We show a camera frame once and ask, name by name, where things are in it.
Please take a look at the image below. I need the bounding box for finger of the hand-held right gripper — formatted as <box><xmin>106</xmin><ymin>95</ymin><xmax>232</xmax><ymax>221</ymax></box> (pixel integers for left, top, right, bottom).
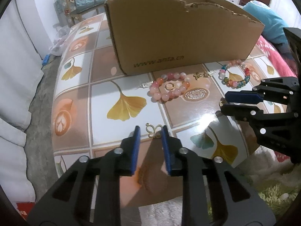
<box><xmin>224</xmin><ymin>76</ymin><xmax>299</xmax><ymax>104</ymax></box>
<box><xmin>220</xmin><ymin>104</ymin><xmax>301</xmax><ymax>151</ymax></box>

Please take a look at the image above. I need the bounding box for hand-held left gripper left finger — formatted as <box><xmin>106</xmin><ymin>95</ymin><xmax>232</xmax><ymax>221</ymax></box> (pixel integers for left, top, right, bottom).
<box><xmin>27</xmin><ymin>125</ymin><xmax>141</xmax><ymax>226</ymax></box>

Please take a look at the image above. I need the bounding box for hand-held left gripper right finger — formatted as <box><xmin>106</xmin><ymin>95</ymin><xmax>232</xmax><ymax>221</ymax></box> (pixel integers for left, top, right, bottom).
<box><xmin>160</xmin><ymin>125</ymin><xmax>275</xmax><ymax>226</ymax></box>

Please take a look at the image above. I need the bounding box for multicolour bead bracelet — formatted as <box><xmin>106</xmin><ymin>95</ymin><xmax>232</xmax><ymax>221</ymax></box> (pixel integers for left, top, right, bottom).
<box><xmin>218</xmin><ymin>59</ymin><xmax>251</xmax><ymax>89</ymax></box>

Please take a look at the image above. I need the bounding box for gold butterfly pendant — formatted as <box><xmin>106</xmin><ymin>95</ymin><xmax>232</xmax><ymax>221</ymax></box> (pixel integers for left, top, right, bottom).
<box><xmin>145</xmin><ymin>122</ymin><xmax>163</xmax><ymax>139</ymax></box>

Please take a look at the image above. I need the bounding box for pink bead bracelet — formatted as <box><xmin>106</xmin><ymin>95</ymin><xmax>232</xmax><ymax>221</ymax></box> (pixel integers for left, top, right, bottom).
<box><xmin>147</xmin><ymin>73</ymin><xmax>190</xmax><ymax>102</ymax></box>

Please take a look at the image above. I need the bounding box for brown cardboard box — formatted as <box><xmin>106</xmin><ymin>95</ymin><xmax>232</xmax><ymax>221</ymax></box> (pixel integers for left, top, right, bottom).
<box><xmin>104</xmin><ymin>0</ymin><xmax>266</xmax><ymax>76</ymax></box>

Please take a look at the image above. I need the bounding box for pink floral blanket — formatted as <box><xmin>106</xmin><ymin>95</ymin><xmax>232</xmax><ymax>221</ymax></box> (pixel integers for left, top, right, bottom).
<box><xmin>255</xmin><ymin>35</ymin><xmax>301</xmax><ymax>165</ymax></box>

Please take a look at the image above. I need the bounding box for blue pillow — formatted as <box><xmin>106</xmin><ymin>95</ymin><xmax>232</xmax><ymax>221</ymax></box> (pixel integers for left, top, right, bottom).
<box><xmin>242</xmin><ymin>0</ymin><xmax>292</xmax><ymax>45</ymax></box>

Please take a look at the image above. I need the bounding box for white fluffy blanket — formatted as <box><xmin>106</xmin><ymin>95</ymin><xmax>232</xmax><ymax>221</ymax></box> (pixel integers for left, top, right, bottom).
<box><xmin>119</xmin><ymin>196</ymin><xmax>184</xmax><ymax>226</ymax></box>

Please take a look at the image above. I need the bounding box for green fluffy rug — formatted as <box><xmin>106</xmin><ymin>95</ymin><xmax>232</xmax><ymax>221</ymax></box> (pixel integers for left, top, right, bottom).
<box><xmin>245</xmin><ymin>160</ymin><xmax>300</xmax><ymax>217</ymax></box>

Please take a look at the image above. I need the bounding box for red object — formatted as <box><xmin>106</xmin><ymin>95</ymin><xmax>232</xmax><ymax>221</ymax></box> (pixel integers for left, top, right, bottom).
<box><xmin>14</xmin><ymin>201</ymin><xmax>36</xmax><ymax>219</ymax></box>

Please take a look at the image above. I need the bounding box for clear plastic bag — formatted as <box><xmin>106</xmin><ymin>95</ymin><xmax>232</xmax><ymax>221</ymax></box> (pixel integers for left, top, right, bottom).
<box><xmin>48</xmin><ymin>25</ymin><xmax>71</xmax><ymax>56</ymax></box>

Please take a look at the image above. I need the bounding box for white curtain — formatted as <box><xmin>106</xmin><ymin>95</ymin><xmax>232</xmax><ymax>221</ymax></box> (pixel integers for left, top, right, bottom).
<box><xmin>0</xmin><ymin>0</ymin><xmax>45</xmax><ymax>203</ymax></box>

